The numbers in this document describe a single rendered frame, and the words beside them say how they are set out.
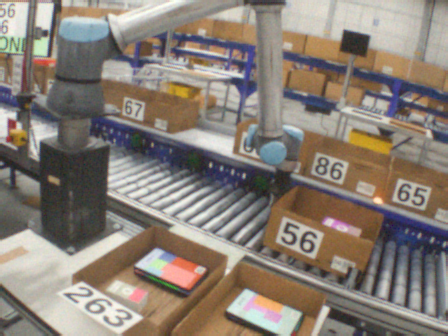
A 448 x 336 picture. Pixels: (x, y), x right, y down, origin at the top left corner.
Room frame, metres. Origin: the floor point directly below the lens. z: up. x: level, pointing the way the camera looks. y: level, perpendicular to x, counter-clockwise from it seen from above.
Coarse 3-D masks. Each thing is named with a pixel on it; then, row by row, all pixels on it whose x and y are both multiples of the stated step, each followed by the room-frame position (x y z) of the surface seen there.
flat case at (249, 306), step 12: (240, 300) 0.86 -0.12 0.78; (252, 300) 0.87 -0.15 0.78; (264, 300) 0.87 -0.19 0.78; (228, 312) 0.80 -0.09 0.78; (240, 312) 0.81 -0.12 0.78; (252, 312) 0.81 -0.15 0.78; (264, 312) 0.82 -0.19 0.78; (276, 312) 0.83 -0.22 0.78; (288, 312) 0.83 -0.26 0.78; (300, 312) 0.84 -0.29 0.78; (252, 324) 0.77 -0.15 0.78; (264, 324) 0.77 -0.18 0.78; (276, 324) 0.78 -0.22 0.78; (288, 324) 0.78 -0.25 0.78
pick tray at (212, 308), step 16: (240, 272) 0.96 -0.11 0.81; (256, 272) 0.94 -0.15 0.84; (224, 288) 0.88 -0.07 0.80; (240, 288) 0.95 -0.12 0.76; (256, 288) 0.93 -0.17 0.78; (272, 288) 0.91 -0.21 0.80; (288, 288) 0.90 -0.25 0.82; (304, 288) 0.88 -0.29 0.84; (208, 304) 0.79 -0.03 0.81; (224, 304) 0.86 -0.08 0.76; (288, 304) 0.89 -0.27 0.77; (304, 304) 0.87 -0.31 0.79; (320, 304) 0.85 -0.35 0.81; (192, 320) 0.71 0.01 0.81; (208, 320) 0.78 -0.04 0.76; (224, 320) 0.79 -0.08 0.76; (304, 320) 0.84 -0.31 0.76
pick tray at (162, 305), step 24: (144, 240) 1.04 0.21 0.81; (168, 240) 1.06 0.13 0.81; (192, 240) 1.03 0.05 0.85; (96, 264) 0.83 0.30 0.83; (120, 264) 0.93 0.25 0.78; (216, 264) 0.99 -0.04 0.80; (96, 288) 0.82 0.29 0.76; (144, 288) 0.86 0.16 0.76; (144, 312) 0.76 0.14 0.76; (168, 312) 0.78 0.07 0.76
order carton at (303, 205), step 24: (288, 192) 1.40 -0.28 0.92; (312, 192) 1.48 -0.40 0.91; (288, 216) 1.22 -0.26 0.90; (312, 216) 1.46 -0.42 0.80; (336, 216) 1.42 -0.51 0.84; (360, 216) 1.37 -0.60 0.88; (264, 240) 1.25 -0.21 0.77; (336, 240) 1.13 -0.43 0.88; (360, 240) 1.10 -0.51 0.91; (312, 264) 1.16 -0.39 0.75; (360, 264) 1.08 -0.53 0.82
